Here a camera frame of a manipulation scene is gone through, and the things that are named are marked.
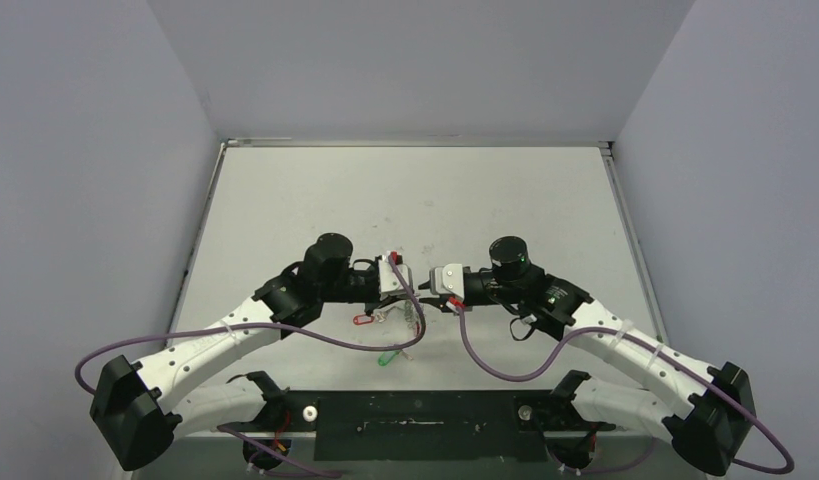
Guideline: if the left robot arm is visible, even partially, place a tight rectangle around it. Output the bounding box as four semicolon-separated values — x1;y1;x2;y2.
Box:
90;233;415;471

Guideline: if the key with red tag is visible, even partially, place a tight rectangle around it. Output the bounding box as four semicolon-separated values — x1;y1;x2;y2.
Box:
352;311;388;326

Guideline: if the key with green tag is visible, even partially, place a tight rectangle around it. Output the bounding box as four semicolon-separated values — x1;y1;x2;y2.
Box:
377;350;414;367

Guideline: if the aluminium front rail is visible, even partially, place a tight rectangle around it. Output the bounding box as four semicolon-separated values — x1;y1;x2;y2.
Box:
122;389;719;440

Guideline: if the metal keyring with red handle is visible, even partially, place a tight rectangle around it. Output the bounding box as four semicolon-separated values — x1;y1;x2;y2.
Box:
378;308;421;340

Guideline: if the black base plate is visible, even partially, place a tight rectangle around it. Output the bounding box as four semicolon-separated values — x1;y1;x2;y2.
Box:
234;390;615;462

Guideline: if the purple cable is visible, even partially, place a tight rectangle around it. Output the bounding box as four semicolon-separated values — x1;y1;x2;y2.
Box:
73;254;429;480
448;298;796;477

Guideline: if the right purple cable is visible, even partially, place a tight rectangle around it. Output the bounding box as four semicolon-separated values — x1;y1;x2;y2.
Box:
448;298;796;477

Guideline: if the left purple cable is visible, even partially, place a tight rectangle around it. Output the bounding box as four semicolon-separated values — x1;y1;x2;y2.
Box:
73;254;429;480

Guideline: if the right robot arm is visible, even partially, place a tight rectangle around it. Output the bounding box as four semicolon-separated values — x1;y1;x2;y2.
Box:
421;236;759;476

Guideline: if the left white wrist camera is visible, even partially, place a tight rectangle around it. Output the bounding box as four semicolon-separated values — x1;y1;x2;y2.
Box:
376;250;413;300

